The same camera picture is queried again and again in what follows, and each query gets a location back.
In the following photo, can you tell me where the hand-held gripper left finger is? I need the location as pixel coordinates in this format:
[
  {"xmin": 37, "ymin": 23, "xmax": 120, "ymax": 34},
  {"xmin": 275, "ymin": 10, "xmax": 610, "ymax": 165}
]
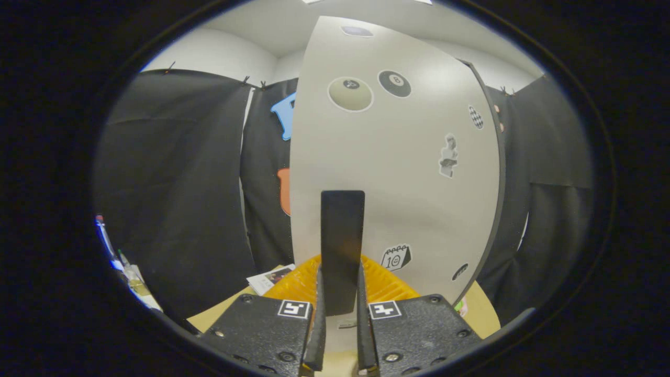
[{"xmin": 196, "ymin": 255, "xmax": 326, "ymax": 377}]

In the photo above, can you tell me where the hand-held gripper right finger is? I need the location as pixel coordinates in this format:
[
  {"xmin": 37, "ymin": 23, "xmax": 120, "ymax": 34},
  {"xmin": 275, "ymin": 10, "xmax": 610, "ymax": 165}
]
[{"xmin": 357, "ymin": 255, "xmax": 485, "ymax": 377}]

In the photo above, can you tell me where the beige shoe cabinet door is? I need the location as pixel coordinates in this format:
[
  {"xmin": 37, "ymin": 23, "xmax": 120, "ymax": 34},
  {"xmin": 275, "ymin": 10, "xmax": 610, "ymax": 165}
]
[{"xmin": 289, "ymin": 16, "xmax": 500, "ymax": 352}]

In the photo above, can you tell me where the white cover book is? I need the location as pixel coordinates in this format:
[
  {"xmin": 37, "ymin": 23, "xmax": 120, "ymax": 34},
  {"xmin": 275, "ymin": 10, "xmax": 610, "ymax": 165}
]
[{"xmin": 246, "ymin": 264, "xmax": 296, "ymax": 296}]

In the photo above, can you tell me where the black backdrop cloth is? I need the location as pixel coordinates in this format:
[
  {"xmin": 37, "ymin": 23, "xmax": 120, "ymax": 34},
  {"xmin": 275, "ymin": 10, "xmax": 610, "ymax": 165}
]
[{"xmin": 94, "ymin": 70, "xmax": 595, "ymax": 325}]

